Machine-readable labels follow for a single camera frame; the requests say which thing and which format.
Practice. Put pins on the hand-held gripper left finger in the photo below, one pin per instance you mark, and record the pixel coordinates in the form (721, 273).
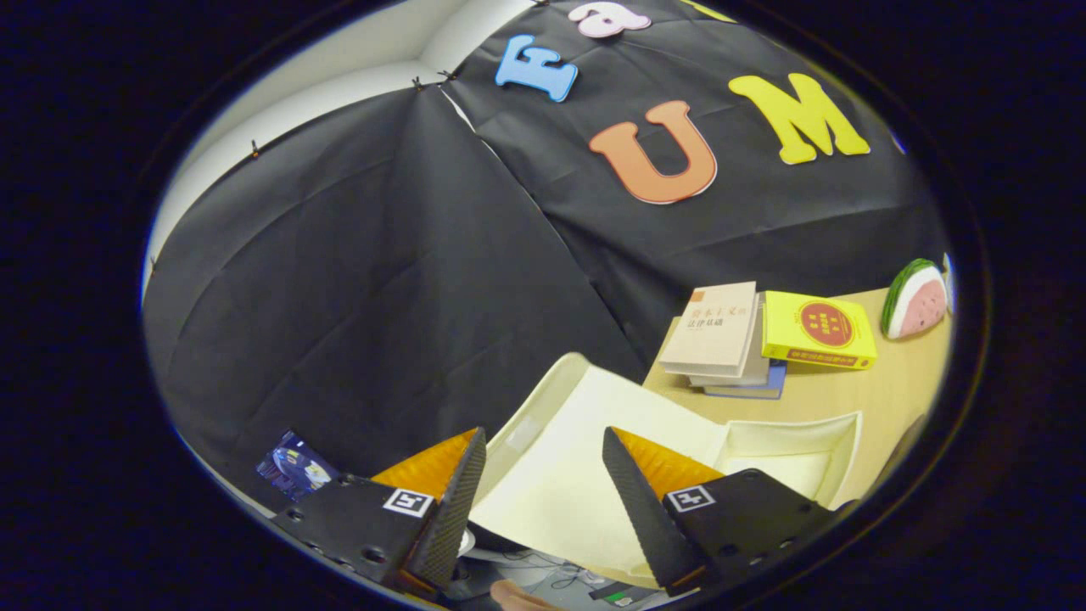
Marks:
(454, 518)

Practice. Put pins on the grey-white book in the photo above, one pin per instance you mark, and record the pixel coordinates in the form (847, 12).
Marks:
(760, 365)

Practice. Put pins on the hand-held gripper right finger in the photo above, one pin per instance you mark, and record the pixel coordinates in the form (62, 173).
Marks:
(645, 518)

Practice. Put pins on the watermelon slice plush toy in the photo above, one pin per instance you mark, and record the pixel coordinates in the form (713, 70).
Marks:
(920, 305)

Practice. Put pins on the cream fabric storage box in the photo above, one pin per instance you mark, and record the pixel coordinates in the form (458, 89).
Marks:
(560, 475)

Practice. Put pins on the yellow book with red label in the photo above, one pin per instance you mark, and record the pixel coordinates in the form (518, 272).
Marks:
(814, 327)

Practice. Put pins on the blue printed card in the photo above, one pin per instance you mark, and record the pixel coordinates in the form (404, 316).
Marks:
(297, 467)

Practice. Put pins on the beige paperback book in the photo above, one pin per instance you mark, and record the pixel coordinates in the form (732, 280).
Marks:
(708, 331)

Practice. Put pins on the blue book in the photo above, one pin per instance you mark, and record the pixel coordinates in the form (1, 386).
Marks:
(768, 392)

